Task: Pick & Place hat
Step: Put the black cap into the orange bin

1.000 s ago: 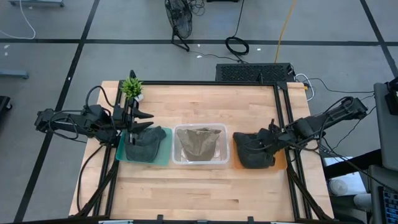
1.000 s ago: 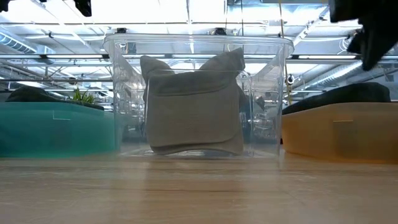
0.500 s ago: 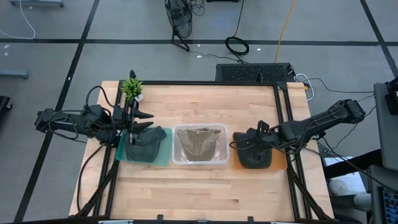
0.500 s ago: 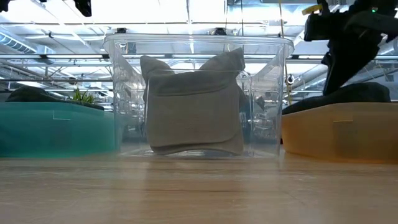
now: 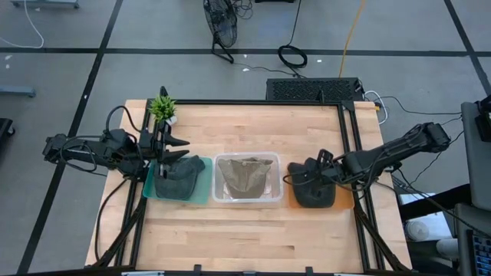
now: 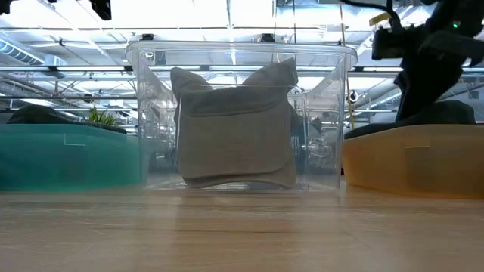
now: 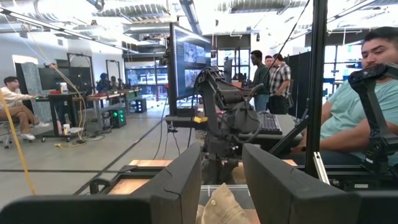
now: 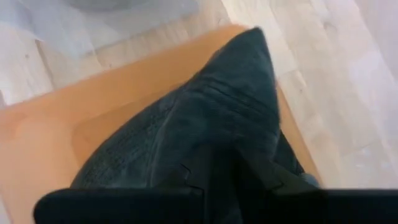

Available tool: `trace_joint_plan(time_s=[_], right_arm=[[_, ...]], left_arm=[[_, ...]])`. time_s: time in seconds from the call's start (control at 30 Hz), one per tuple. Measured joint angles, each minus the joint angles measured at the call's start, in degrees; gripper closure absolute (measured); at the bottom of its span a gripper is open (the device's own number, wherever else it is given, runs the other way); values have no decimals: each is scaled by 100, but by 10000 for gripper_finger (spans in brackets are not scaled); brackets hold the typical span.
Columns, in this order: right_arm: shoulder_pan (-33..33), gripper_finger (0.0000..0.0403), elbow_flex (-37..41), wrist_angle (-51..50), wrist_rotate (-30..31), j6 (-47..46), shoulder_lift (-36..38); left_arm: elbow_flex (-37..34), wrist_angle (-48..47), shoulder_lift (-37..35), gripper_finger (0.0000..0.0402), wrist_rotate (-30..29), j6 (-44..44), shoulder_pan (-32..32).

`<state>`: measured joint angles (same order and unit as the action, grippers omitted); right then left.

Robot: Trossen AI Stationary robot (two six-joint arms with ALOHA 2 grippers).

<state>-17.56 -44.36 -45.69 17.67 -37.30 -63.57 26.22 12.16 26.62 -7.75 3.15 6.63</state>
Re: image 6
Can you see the small potted green plant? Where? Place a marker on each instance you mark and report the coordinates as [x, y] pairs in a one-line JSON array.
[[101, 119]]

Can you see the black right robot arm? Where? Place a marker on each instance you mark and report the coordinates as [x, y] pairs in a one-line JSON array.
[[472, 7]]

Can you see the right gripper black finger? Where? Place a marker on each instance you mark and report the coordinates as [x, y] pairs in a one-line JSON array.
[[427, 90]]

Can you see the yellow tag on gripper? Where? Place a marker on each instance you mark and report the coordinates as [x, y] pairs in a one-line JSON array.
[[380, 19]]

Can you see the khaki baseball cap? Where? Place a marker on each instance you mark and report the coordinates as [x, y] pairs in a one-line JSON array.
[[272, 73], [234, 143]]

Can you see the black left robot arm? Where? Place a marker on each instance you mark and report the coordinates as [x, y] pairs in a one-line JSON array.
[[5, 4]]

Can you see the clear plastic bin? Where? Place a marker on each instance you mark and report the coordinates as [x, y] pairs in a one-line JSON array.
[[325, 113]]

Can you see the green plastic bin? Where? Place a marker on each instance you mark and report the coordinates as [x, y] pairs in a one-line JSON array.
[[68, 162]]

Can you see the orange plastic bin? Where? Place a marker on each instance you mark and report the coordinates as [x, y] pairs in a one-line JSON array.
[[416, 162]]

